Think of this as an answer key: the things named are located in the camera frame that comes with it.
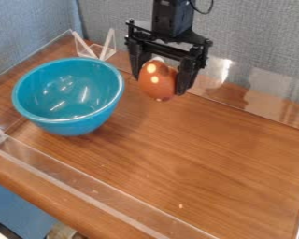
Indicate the blue bowl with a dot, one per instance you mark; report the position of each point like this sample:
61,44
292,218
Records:
67,95

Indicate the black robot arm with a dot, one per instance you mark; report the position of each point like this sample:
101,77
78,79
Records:
172,18

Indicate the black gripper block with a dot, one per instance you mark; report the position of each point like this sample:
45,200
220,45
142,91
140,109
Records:
142,42

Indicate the clear acrylic back barrier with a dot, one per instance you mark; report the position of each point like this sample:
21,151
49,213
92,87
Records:
249,89

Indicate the clear acrylic barrier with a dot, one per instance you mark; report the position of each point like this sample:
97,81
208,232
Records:
75,194
249,89

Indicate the clear acrylic front barrier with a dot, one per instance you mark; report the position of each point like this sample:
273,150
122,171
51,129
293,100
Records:
75,194

